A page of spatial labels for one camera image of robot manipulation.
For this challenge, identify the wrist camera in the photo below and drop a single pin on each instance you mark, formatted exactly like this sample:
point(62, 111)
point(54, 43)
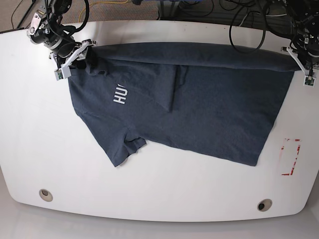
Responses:
point(309, 81)
point(62, 73)

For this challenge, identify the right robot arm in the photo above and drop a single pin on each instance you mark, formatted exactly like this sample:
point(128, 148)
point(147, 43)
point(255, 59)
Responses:
point(46, 28)

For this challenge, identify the table cable grommet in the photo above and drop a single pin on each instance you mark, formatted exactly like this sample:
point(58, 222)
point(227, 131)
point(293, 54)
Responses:
point(264, 205)
point(45, 195)

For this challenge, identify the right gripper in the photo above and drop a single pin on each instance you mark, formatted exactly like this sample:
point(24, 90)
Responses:
point(61, 51)

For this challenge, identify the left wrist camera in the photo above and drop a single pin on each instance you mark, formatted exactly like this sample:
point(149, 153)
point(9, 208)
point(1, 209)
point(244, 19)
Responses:
point(309, 81)

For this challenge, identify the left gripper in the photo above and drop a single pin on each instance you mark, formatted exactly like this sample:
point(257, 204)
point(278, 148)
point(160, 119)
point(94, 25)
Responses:
point(309, 64)

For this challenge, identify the red tape rectangle marking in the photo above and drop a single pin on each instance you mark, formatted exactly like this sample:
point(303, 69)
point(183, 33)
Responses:
point(288, 156)

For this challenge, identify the dark blue t-shirt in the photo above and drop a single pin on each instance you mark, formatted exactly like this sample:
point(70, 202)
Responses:
point(199, 97)

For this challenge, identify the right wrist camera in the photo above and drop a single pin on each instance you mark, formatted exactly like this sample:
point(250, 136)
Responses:
point(62, 73)

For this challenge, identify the right table cable grommet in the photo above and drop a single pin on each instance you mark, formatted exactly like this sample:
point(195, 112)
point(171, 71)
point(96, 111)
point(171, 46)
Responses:
point(264, 205)

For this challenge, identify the black tripod stand leg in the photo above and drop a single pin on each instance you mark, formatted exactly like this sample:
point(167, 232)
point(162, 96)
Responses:
point(33, 2)

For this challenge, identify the left table cable grommet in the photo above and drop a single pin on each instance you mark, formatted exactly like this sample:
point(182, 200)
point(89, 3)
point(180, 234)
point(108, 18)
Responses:
point(45, 195)

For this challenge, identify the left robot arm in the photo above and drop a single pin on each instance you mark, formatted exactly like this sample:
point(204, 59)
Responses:
point(305, 40)

